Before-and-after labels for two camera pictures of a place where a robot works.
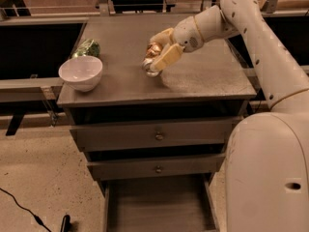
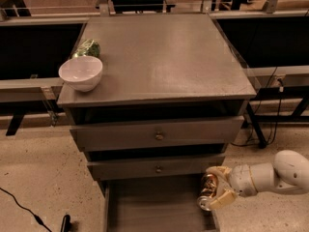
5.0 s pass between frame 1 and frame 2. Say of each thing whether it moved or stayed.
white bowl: stayed
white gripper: moved
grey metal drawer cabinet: stayed
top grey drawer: stayed
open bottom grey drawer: stayed
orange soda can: moved
